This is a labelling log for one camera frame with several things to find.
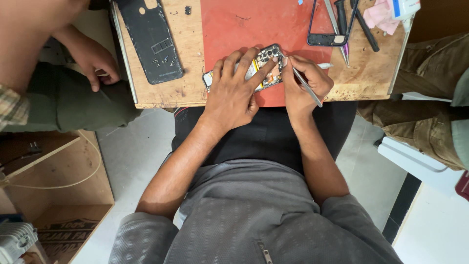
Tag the person's right hand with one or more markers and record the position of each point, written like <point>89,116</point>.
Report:
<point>306,95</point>

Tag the person's left hand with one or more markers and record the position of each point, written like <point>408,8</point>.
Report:
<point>229,99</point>

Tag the silver metal tweezers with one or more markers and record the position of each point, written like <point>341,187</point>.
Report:
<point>308,90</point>

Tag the smartphone with exposed board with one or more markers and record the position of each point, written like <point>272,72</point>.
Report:
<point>270,55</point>

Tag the white plastic tool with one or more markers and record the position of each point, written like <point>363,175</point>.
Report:
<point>326,66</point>

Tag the person's black trousers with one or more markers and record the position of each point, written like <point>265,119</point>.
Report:
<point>271,135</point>

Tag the silver tweezers with purple tip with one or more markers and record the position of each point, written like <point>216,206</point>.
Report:
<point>344,51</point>

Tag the cluster of small screws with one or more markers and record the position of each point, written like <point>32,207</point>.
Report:
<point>163,60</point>

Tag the red work mat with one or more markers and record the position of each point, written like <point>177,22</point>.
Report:
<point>256,25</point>

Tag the black screwdriver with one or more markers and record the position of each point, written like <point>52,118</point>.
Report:
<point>341,16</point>

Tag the black pry tool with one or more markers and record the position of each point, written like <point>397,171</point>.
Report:
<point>366,31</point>

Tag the black phone back cover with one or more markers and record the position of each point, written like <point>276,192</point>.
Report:
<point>152,40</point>

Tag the small black phone component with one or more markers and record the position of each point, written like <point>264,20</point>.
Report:
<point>188,10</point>

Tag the pink cloth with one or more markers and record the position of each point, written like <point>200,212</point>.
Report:
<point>379,16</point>

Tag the white plastic stool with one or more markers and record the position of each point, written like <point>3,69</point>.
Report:
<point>406,156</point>

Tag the person's grey shirt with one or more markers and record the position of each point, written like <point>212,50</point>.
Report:
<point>249,220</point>

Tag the white glue bottle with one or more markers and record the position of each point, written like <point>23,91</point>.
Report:
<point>405,7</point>

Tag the maroon object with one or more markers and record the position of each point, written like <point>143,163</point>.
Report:
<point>463,186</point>

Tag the wooden box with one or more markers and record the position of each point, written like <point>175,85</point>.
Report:
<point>66,205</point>

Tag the black plug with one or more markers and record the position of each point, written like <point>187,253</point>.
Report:
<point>35,148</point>

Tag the ribbed metal appliance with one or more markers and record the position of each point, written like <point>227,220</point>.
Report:
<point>14,242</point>

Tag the black phone frame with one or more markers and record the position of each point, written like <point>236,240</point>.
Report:
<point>322,39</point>

